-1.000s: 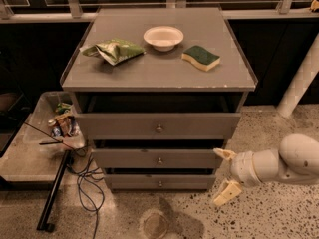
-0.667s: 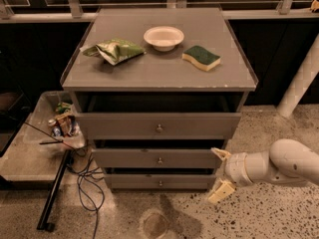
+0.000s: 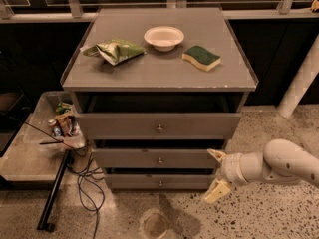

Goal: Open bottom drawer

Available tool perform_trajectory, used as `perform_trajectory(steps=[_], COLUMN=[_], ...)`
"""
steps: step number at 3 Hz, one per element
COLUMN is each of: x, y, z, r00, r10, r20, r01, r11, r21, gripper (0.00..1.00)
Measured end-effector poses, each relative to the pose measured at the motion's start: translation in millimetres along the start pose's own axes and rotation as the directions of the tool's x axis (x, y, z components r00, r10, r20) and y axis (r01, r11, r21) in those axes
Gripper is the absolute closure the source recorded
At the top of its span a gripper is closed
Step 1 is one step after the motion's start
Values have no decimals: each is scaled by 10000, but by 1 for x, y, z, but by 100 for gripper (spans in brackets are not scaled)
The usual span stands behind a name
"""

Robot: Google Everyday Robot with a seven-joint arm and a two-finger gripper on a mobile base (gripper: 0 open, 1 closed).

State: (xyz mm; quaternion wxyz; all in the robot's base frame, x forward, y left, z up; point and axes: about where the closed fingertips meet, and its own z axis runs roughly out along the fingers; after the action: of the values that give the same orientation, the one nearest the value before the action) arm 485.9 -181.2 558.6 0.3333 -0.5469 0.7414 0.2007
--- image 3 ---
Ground grey middle drawer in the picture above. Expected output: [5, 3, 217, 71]
[92, 139, 225, 168]

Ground white diagonal pipe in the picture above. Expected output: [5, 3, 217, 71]
[277, 35, 319, 118]

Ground grey top drawer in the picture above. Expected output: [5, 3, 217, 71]
[75, 93, 241, 140]

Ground white bowl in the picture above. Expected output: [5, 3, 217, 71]
[144, 26, 184, 52]

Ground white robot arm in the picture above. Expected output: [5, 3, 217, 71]
[203, 139, 319, 204]

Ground snack packages in bin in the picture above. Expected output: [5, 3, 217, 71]
[48, 103, 80, 137]

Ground black metal bar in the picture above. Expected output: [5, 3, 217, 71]
[37, 150, 71, 232]

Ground grey drawer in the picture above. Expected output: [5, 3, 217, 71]
[75, 93, 241, 140]
[105, 168, 214, 191]
[92, 139, 225, 168]

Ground green chip bag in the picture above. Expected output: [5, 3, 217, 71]
[80, 39, 146, 66]

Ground black floor cable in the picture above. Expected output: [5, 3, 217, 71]
[66, 144, 107, 239]

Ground green yellow sponge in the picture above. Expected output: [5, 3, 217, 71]
[181, 46, 221, 72]

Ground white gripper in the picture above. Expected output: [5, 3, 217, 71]
[203, 148, 248, 204]

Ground grey drawer cabinet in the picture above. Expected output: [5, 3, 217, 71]
[60, 6, 259, 193]

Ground grey bottom drawer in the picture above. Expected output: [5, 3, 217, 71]
[105, 168, 214, 191]

